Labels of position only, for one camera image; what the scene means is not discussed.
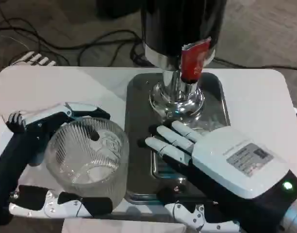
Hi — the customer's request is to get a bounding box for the red dispenser tap handle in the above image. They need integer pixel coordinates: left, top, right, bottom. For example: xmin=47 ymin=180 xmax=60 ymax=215
xmin=181 ymin=38 xmax=212 ymax=84

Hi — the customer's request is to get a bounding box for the clear ribbed glass cup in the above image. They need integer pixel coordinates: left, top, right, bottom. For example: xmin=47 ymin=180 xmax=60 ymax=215
xmin=45 ymin=117 xmax=130 ymax=212

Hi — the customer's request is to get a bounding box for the dark box on floor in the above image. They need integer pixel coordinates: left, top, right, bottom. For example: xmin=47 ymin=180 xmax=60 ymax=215
xmin=97 ymin=0 xmax=142 ymax=19

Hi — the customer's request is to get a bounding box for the black floor cable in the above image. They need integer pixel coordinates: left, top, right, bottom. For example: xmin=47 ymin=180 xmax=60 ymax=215
xmin=77 ymin=29 xmax=145 ymax=67
xmin=213 ymin=56 xmax=297 ymax=72
xmin=0 ymin=25 xmax=70 ymax=67

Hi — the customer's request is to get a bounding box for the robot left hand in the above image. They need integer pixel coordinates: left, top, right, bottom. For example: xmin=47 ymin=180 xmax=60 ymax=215
xmin=0 ymin=101 xmax=115 ymax=228

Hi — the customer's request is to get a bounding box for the steel drip tray with grid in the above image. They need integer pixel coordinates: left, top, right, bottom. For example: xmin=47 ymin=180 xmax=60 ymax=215
xmin=124 ymin=72 xmax=231 ymax=205

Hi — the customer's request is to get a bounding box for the white power strip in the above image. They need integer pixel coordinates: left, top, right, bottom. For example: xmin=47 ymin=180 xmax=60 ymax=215
xmin=12 ymin=50 xmax=57 ymax=67

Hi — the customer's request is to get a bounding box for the black and chrome drink dispenser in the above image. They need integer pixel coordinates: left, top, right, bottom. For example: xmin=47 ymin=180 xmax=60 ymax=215
xmin=140 ymin=0 xmax=227 ymax=120

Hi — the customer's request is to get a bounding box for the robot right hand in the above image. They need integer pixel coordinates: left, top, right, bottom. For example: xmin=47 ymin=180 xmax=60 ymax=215
xmin=138 ymin=120 xmax=297 ymax=233

